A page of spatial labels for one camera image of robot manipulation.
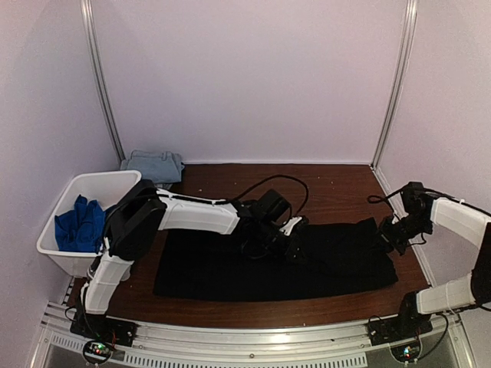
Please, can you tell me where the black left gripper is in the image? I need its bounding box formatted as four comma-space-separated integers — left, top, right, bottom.
255, 220, 308, 265

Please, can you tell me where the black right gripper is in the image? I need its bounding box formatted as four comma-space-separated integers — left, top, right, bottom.
370, 215, 433, 256

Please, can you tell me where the black garment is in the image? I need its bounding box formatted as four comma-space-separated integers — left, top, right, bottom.
153, 218, 398, 302

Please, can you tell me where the light blue denim skirt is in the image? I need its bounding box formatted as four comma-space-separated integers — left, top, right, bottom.
120, 150, 185, 184

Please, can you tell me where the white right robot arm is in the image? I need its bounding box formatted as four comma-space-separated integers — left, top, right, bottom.
367, 182, 490, 339

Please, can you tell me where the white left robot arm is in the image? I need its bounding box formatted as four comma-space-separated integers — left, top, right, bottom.
77, 179, 308, 340

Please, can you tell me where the white plastic laundry bin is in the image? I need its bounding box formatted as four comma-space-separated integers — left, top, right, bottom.
36, 170, 141, 278

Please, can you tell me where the folded grey button shirt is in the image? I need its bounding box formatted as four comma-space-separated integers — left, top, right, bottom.
154, 183, 173, 190

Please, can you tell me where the blue garment in bin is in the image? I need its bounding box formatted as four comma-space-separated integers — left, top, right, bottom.
54, 195, 116, 254

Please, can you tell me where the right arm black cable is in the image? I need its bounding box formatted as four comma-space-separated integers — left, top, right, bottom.
367, 187, 407, 215

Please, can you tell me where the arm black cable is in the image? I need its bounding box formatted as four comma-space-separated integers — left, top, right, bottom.
226, 175, 310, 219
367, 187, 407, 215

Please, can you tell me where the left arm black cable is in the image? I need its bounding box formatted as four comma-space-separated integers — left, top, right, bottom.
226, 175, 310, 219

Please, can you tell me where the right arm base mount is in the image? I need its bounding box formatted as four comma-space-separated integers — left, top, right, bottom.
366, 292, 433, 365

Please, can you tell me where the front aluminium rail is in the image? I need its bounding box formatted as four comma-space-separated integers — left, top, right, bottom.
28, 294, 469, 368

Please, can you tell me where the right aluminium frame post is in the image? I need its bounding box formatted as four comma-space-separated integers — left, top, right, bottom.
371, 0, 419, 171

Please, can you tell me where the aluminium frame post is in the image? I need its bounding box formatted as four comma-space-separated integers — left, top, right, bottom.
371, 0, 419, 171
80, 0, 126, 163

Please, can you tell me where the left aluminium frame post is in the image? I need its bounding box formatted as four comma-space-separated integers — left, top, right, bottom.
80, 0, 126, 163

